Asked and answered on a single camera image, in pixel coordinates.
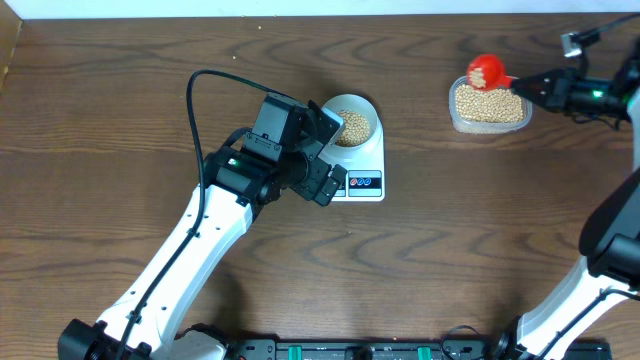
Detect red plastic measuring scoop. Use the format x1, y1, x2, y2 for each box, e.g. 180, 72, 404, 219
466, 54, 513, 91

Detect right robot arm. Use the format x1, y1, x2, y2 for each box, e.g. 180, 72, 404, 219
492, 49, 639, 359

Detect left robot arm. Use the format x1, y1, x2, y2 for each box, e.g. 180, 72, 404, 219
57, 128, 346, 359

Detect white digital kitchen scale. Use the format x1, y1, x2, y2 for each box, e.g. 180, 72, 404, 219
320, 127, 385, 202

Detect soybeans in grey bowl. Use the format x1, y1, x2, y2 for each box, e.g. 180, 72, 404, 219
336, 110, 371, 147

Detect grey round bowl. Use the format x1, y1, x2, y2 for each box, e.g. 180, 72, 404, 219
323, 94, 382, 149

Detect pile of soybeans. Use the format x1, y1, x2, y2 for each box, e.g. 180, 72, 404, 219
455, 84, 524, 123

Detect clear plastic bean container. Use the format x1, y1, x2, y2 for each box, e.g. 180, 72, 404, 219
449, 77, 533, 135

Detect left black cable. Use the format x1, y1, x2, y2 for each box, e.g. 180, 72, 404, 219
114, 68, 291, 360

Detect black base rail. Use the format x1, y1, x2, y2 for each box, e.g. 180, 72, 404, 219
224, 337, 612, 360

